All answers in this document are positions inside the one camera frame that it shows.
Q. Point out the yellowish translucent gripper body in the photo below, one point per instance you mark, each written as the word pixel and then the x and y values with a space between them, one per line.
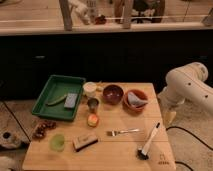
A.
pixel 169 115

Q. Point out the silver metal fork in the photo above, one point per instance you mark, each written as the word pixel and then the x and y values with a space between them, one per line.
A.
pixel 115 133

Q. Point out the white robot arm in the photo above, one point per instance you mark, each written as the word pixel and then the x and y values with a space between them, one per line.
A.
pixel 185 82

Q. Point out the orange terracotta bowl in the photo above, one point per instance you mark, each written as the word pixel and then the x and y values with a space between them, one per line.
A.
pixel 139 94

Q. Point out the grey cloth in bowl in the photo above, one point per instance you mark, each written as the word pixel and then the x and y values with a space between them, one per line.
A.
pixel 135 101

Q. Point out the purple bowl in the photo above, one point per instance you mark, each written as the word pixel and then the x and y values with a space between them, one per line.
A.
pixel 113 94

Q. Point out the small metal cup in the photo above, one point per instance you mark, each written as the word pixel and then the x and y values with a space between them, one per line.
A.
pixel 93 105

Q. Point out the orange fruit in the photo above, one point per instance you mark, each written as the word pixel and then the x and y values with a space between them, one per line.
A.
pixel 93 120

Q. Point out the white cup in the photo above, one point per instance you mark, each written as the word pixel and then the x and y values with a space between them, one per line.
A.
pixel 90 89

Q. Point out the wooden board eraser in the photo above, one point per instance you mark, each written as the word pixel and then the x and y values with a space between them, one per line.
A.
pixel 84 140

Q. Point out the grey sponge block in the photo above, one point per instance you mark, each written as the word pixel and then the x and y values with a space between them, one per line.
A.
pixel 70 100

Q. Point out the green cucumber slice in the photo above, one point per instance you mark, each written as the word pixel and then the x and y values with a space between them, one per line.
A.
pixel 56 101

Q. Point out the green plastic tray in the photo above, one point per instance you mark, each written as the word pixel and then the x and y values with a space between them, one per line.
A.
pixel 55 87

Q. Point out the green plastic cup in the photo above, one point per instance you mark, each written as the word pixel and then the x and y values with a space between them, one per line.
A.
pixel 57 142

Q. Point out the brown grape bunch toy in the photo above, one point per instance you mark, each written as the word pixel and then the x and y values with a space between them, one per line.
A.
pixel 40 131

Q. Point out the white handled dish brush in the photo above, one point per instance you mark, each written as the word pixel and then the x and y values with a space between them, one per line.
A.
pixel 142 152

